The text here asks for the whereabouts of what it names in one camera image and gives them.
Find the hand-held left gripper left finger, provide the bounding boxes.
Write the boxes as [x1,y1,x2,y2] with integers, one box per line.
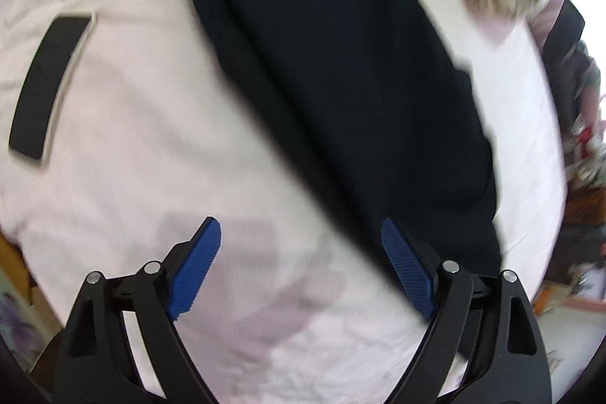
[52,217,222,404]

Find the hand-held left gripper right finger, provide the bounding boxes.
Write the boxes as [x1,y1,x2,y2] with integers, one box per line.
[381,218,553,404]

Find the black pants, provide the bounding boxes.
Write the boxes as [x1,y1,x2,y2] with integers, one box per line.
[176,0,503,279]

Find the pink bed sheet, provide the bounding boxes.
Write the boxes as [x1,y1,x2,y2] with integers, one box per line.
[0,0,569,404]

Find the orange box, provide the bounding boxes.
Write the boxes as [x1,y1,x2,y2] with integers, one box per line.
[534,283,606,316]

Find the black smartphone with cream case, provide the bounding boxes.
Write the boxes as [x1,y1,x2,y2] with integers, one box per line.
[9,12,98,167]

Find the black chair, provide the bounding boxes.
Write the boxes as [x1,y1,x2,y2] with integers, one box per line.
[540,0,589,128]

